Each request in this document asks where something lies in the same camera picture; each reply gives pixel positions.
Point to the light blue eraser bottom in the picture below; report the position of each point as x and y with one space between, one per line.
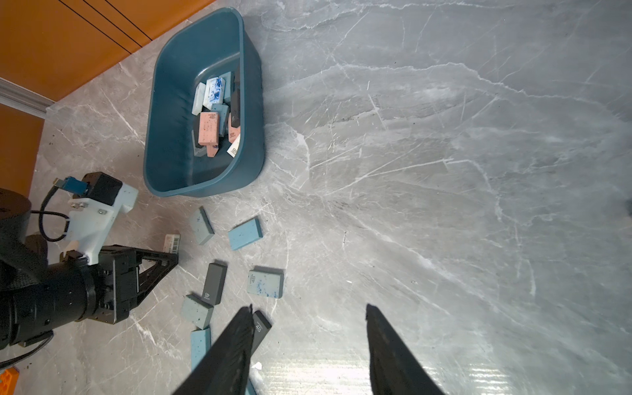
250 390

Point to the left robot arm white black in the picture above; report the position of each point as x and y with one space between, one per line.
37 297

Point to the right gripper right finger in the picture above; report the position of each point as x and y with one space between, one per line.
393 368

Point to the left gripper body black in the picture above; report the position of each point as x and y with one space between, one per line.
111 286

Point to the pink eraser bottom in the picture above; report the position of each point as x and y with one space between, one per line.
208 130

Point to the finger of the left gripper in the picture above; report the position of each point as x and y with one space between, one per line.
151 268

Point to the pink eraser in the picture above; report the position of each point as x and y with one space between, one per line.
208 130
233 131
212 150

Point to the white blue printed eraser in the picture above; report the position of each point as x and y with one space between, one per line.
214 92

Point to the teal eraser top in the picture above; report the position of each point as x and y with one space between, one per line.
245 234

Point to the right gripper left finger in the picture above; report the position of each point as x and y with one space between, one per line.
225 368

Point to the grey eraser middle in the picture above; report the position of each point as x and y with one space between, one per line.
196 311

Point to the dark teal storage box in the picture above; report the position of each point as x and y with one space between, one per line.
174 163

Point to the grey eraser top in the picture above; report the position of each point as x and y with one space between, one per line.
201 226

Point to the teal grey eraser centre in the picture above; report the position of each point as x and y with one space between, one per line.
265 283

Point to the black eraser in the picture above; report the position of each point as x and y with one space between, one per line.
214 283
262 327
235 102

